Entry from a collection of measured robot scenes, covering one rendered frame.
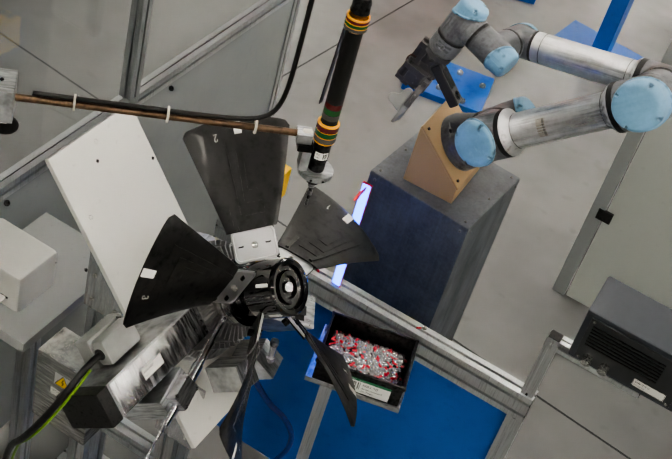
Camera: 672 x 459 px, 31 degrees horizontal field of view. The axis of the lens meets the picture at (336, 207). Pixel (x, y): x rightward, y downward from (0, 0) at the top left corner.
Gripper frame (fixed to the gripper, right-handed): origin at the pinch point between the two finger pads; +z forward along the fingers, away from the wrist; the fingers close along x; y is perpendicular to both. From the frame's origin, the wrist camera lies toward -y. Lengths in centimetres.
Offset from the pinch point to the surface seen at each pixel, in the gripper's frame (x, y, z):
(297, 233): 58, 1, 5
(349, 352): 47, -25, 32
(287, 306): 80, -6, 4
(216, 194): 74, 19, -2
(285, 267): 76, -1, 0
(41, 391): 86, 24, 64
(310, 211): 49.6, 2.2, 4.7
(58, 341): 83, 28, 51
